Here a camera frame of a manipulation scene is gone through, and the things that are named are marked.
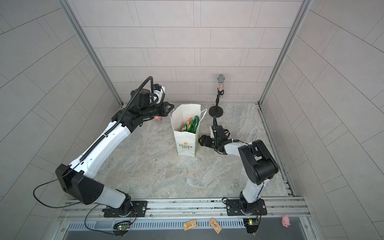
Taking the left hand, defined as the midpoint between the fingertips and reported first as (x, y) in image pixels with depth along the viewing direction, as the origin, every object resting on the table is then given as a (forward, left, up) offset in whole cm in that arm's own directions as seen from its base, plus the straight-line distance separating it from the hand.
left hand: (176, 104), depth 73 cm
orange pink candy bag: (+3, -5, -19) cm, 20 cm away
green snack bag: (0, -8, -17) cm, 19 cm away
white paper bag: (-13, -5, -16) cm, 21 cm away
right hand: (-2, -15, -31) cm, 34 cm away
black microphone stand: (+22, -25, -30) cm, 45 cm away
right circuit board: (-46, -36, -32) cm, 67 cm away
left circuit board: (-48, +22, -29) cm, 60 cm away
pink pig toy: (-45, -51, -29) cm, 74 cm away
